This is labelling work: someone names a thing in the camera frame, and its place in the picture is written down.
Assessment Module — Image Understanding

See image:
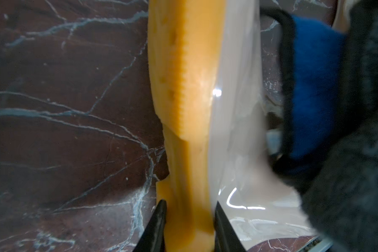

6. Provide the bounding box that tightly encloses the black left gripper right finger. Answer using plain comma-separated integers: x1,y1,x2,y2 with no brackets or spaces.
214,202,246,252

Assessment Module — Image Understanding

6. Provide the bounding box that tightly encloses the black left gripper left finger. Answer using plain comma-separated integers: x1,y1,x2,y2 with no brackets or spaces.
133,200,167,252

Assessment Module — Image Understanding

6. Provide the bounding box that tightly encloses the aluminium mounting rail frame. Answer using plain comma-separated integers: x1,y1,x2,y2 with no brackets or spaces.
298,236,333,252

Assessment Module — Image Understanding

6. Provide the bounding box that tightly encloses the beige rubber boot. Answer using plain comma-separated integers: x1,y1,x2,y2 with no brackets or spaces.
148,1,315,252

